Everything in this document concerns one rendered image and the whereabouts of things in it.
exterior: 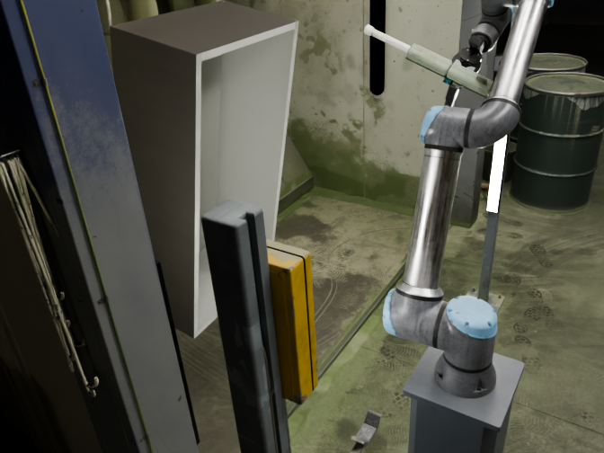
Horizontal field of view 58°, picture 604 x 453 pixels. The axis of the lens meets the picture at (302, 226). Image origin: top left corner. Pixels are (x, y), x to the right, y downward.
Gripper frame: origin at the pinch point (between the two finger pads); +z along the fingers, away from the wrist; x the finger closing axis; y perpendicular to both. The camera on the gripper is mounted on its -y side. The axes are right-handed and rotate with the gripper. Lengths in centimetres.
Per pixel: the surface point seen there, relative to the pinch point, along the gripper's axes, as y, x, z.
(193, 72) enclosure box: -26, 64, 54
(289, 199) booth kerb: 222, 92, 2
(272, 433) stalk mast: -71, -17, 121
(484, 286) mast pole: 141, -54, 12
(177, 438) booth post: -6, 10, 142
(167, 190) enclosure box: 13, 67, 82
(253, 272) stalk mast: -94, -6, 104
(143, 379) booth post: -29, 20, 132
